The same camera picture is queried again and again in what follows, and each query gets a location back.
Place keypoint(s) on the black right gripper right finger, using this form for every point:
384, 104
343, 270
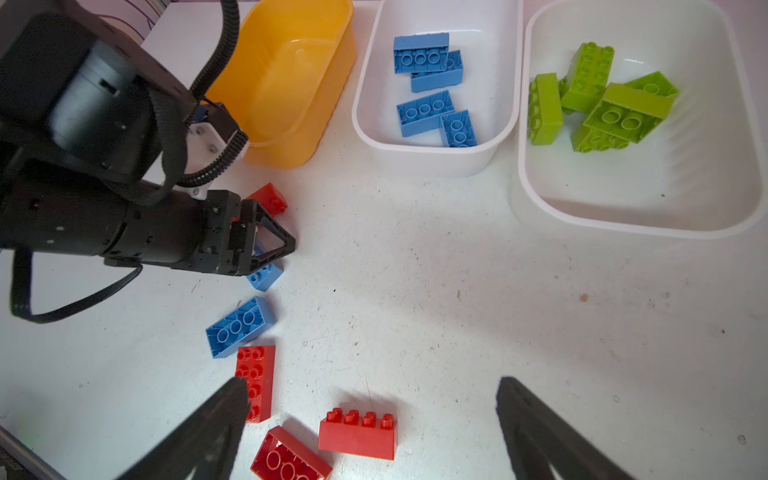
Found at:
541, 445

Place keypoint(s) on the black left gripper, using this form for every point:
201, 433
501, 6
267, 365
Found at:
222, 234

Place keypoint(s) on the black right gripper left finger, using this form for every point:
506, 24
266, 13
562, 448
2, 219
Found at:
205, 445

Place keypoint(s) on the red lego brick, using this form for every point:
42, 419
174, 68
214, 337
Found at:
256, 365
283, 457
271, 199
359, 434

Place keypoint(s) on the blue lego brick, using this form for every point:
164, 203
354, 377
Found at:
423, 114
456, 130
241, 326
427, 53
451, 76
264, 278

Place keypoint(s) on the green lego brick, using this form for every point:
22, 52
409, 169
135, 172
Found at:
586, 139
634, 113
545, 117
587, 78
655, 83

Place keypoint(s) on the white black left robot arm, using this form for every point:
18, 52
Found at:
101, 147

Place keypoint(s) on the yellow plastic bin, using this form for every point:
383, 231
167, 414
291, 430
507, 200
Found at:
286, 76

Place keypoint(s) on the white middle plastic bin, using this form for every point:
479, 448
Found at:
489, 35

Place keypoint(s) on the white plastic bin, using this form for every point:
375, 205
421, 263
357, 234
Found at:
489, 35
700, 175

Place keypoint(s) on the white right plastic bin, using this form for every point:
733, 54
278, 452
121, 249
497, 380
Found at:
700, 175

